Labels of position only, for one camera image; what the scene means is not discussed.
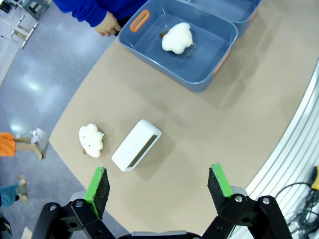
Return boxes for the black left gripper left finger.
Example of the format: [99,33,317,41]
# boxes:
[32,166,118,239]

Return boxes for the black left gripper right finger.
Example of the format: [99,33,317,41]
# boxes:
[202,163,293,239]

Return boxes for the blue sleeved forearm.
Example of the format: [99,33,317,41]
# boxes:
[52,0,149,28]

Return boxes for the white rectangular digital clock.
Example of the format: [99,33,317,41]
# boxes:
[111,119,162,173]

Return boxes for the blue plastic basket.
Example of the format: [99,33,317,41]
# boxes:
[184,0,262,39]

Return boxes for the person's bare hand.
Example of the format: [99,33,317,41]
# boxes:
[94,11,122,37]

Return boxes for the white cloud plush with face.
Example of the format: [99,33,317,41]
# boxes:
[79,123,115,158]

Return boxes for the aluminium profile table edge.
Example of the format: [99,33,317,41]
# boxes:
[228,59,319,239]

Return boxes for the person in blue trousers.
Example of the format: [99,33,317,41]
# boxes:
[0,178,27,207]

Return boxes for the yellow plug box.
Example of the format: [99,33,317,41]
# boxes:
[311,166,319,191]

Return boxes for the person in orange shorts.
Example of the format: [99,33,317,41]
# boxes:
[0,132,43,160]

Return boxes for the grey metal stool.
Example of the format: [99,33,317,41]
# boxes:
[24,0,53,21]

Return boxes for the black cable bundle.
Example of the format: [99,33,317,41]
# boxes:
[274,182,319,239]

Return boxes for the blue basket with orange handles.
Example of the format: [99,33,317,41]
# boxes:
[118,0,239,93]

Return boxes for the white cloud plush keychain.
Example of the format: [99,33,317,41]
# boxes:
[159,22,196,57]

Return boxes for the white frame stand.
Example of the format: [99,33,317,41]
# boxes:
[0,9,39,49]

